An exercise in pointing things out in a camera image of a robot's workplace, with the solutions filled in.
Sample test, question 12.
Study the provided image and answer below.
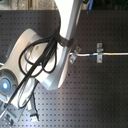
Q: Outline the metal cable clip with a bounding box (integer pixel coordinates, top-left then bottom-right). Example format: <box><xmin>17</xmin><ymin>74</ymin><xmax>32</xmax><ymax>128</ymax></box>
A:
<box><xmin>69</xmin><ymin>46</ymin><xmax>81</xmax><ymax>64</ymax></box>
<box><xmin>97</xmin><ymin>43</ymin><xmax>103</xmax><ymax>63</ymax></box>

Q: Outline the black velcro strap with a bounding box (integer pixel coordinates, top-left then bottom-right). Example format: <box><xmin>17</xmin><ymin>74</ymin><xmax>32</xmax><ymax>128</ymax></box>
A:
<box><xmin>54</xmin><ymin>30</ymin><xmax>75</xmax><ymax>48</ymax></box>

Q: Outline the black perforated breadboard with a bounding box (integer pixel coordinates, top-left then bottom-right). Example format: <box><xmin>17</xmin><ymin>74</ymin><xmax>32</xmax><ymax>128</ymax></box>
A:
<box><xmin>0</xmin><ymin>10</ymin><xmax>128</xmax><ymax>128</ymax></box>

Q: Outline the metal cable clip right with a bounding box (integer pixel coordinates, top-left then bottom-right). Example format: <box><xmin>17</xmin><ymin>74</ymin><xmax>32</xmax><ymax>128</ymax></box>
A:
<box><xmin>97</xmin><ymin>43</ymin><xmax>103</xmax><ymax>63</ymax></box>

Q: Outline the metal cable clip left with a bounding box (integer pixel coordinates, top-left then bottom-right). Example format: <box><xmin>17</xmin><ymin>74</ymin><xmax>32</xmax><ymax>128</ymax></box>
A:
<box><xmin>69</xmin><ymin>46</ymin><xmax>81</xmax><ymax>64</ymax></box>

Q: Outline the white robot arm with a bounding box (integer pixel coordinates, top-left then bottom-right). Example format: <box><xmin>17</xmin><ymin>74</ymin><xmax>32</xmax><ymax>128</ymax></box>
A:
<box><xmin>0</xmin><ymin>0</ymin><xmax>82</xmax><ymax>126</ymax></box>

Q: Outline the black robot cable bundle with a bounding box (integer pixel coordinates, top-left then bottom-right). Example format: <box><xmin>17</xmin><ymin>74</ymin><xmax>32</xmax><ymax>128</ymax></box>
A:
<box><xmin>3</xmin><ymin>30</ymin><xmax>62</xmax><ymax>122</ymax></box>

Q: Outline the white routed cable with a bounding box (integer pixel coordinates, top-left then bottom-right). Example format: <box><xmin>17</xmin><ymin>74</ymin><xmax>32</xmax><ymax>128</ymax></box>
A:
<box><xmin>69</xmin><ymin>51</ymin><xmax>128</xmax><ymax>57</ymax></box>

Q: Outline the grey gripper blue light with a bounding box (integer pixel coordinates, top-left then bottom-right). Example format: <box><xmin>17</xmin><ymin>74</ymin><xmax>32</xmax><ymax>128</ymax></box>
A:
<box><xmin>0</xmin><ymin>63</ymin><xmax>37</xmax><ymax>128</ymax></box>

